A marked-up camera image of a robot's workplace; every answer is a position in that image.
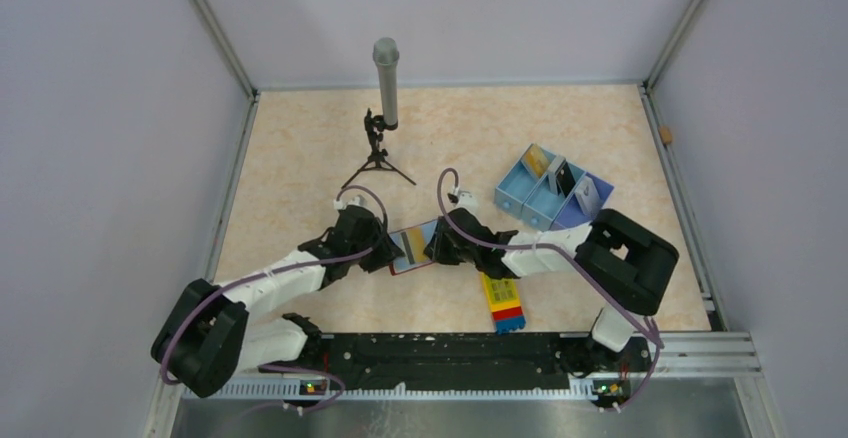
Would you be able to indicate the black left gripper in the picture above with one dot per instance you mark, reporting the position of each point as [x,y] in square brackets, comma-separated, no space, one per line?
[387,252]

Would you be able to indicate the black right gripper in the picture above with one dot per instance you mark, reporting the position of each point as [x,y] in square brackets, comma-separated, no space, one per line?
[436,248]

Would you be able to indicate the gold credit card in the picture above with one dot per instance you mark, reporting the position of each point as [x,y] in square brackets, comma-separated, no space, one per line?
[413,242]
[536,161]

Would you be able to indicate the red leather card holder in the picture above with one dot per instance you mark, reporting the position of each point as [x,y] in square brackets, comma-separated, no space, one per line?
[393,270]

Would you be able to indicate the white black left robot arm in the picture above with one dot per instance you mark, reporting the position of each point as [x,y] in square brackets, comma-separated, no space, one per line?
[215,331]

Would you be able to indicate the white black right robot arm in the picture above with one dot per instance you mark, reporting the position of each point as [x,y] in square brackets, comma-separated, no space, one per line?
[627,264]

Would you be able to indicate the blue three-slot card box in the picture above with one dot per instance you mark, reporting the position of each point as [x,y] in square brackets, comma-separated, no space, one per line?
[536,201]

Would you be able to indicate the yellow red blue toy block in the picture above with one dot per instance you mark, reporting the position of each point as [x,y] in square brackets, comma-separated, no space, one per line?
[504,304]

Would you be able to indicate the black tripod stand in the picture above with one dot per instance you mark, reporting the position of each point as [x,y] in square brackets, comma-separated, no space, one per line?
[375,126]

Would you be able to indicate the grey microphone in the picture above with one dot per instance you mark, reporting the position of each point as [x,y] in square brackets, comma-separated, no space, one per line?
[386,57]

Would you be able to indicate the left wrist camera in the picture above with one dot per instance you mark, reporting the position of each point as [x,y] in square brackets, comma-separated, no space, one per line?
[358,201]

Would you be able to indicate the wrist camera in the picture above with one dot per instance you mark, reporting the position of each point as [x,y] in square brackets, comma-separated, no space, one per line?
[463,199]
[358,201]

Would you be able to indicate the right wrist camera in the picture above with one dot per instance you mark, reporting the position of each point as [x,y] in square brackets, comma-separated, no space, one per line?
[463,199]

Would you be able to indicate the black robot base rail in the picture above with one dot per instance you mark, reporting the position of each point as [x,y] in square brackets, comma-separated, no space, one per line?
[439,362]

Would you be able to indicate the small tan object on rail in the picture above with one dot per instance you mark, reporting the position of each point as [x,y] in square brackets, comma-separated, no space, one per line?
[665,134]

